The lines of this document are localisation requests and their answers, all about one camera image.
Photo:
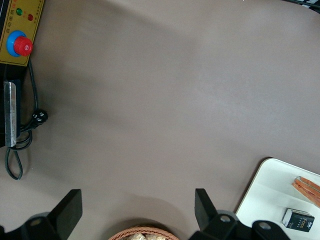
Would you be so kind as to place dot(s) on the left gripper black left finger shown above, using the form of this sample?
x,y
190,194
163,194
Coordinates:
x,y
67,212

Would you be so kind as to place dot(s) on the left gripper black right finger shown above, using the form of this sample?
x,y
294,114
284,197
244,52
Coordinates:
x,y
207,220

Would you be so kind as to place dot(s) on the triangle sandwich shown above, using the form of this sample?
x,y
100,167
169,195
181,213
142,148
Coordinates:
x,y
307,188

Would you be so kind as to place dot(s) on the beige plastic tray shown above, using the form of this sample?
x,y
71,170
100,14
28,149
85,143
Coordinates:
x,y
270,195

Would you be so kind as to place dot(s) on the round brown wicker basket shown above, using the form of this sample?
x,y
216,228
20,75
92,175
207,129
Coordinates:
x,y
120,233

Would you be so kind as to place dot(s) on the small black carton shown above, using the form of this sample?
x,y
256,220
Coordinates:
x,y
298,221

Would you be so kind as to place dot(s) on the yellow emergency stop control box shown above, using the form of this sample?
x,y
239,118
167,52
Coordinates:
x,y
25,25

